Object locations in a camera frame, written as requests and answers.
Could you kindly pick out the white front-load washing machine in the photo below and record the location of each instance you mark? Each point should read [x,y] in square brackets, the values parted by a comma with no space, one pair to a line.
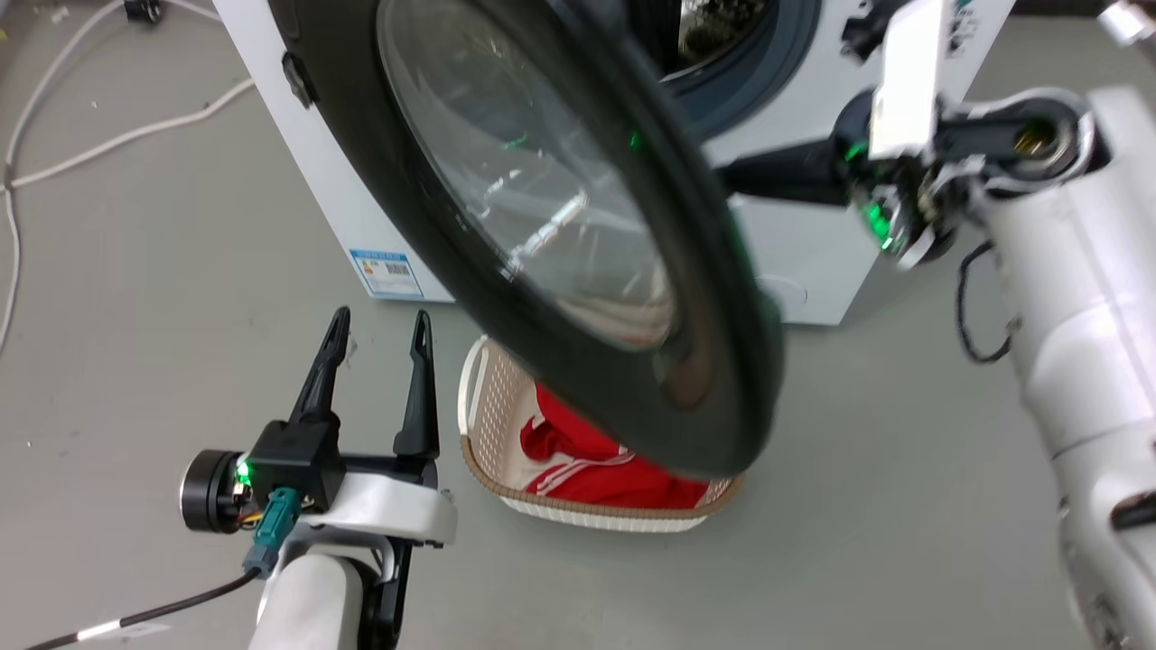
[339,203]

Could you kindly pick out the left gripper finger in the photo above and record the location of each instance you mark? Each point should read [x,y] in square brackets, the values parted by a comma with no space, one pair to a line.
[323,379]
[420,406]

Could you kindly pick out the round white drain filter cover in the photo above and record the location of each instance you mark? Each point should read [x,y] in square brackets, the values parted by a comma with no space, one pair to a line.
[787,293]

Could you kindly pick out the red garment with white stripes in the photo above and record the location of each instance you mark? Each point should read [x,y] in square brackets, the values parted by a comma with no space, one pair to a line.
[623,478]

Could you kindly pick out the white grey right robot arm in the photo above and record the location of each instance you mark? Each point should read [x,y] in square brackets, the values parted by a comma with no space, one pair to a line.
[1084,316]

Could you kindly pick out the white grey pipe end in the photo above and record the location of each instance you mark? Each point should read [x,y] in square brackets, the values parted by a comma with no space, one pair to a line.
[1129,20]

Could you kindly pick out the grey rubber door seal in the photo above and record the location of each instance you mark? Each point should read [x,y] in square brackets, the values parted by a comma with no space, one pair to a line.
[772,77]

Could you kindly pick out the blue white energy label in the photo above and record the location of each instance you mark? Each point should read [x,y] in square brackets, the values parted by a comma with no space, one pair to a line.
[386,274]

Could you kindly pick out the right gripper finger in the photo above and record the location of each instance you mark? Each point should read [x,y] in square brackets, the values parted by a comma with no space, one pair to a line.
[790,176]
[864,32]

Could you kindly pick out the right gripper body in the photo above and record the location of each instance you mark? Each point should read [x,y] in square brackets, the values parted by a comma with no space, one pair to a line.
[908,81]

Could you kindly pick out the beige plastic laundry basket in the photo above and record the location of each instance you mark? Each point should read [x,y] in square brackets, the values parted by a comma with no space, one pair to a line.
[492,406]

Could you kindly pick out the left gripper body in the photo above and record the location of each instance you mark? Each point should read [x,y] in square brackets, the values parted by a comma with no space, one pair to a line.
[384,506]

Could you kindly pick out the small black plug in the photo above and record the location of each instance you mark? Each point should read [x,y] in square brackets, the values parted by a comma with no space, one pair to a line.
[143,9]

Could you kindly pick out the black round glass washer door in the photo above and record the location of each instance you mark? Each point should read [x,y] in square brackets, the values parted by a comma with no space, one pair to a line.
[713,424]

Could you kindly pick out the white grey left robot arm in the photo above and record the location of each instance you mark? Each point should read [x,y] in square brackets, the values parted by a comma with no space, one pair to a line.
[307,605]

